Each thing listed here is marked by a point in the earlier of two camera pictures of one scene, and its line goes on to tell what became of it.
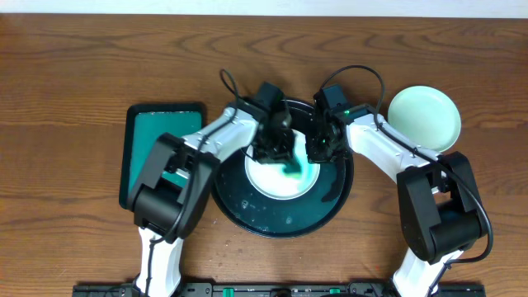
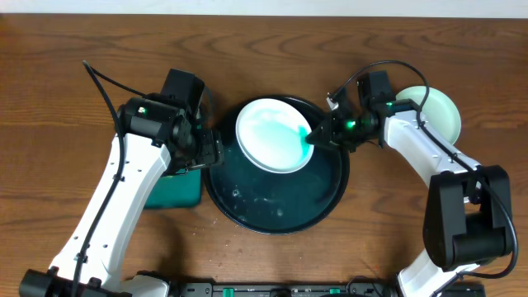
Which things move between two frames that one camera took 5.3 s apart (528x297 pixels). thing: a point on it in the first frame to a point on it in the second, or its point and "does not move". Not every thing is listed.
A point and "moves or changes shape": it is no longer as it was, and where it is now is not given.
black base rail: x=280 y=289 does not move
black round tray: x=239 y=207 does not move
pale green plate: x=427 y=116 does not move
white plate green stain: x=271 y=181 moves or changes shape
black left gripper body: x=274 y=149 to x=210 y=148
